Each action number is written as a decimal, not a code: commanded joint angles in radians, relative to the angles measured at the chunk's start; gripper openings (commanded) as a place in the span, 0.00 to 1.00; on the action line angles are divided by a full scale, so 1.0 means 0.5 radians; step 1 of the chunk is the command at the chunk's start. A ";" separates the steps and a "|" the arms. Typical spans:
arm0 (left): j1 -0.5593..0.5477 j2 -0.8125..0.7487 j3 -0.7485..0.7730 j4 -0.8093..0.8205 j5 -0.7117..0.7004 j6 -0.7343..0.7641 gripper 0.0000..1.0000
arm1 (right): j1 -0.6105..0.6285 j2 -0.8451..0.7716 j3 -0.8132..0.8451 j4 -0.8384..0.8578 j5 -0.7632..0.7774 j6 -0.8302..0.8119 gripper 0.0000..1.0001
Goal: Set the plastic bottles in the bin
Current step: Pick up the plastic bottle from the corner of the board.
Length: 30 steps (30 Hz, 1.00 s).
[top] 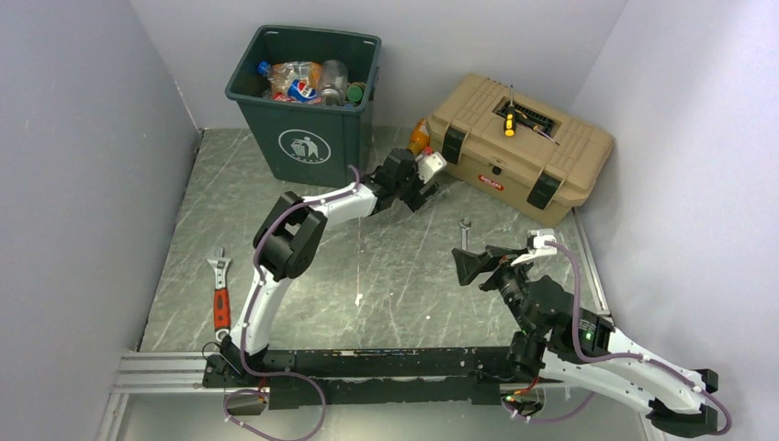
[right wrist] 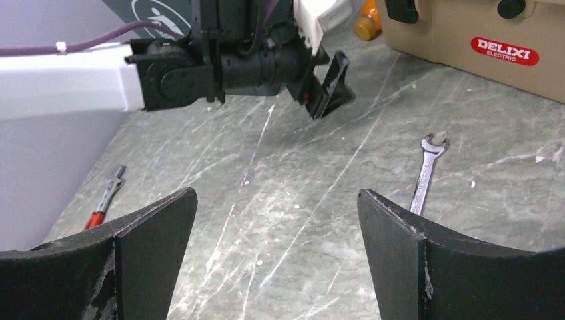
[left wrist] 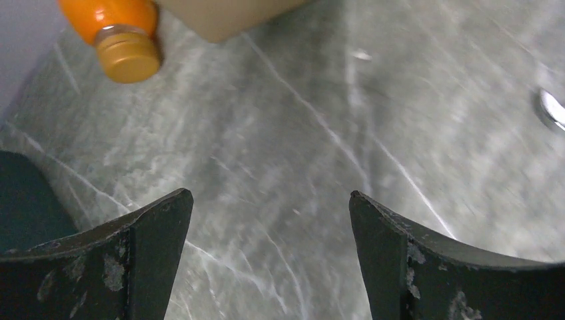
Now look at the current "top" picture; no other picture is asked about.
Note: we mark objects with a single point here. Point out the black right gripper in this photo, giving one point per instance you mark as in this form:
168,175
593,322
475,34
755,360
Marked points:
469,264

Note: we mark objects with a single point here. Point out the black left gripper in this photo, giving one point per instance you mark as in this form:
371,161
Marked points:
414,199

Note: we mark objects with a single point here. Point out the orange bottle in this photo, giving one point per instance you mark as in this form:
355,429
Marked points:
420,137

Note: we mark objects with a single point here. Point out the clear bottle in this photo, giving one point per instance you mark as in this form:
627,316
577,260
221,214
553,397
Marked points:
333,83

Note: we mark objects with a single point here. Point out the pepsi bottle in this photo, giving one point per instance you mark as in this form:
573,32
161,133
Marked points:
292,81

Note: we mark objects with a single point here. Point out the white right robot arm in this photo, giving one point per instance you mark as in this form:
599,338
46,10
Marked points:
558,339

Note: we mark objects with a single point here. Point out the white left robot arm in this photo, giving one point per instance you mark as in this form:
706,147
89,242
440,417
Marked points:
287,242

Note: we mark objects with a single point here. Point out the dark green trash bin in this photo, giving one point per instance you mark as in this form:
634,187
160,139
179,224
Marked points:
311,144

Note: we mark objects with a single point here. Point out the silver open end wrench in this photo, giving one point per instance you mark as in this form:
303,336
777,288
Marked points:
465,226

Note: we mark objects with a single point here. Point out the tan plastic toolbox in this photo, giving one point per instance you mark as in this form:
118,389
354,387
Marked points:
542,180

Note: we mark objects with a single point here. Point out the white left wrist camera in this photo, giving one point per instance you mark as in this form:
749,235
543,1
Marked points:
430,163

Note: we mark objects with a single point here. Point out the yellow handled screwdriver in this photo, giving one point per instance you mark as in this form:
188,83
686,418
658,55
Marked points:
509,127

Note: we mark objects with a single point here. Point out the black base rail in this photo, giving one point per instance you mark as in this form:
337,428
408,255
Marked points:
480,375

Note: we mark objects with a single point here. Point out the red handled adjustable wrench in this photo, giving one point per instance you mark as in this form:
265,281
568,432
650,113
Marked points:
221,309

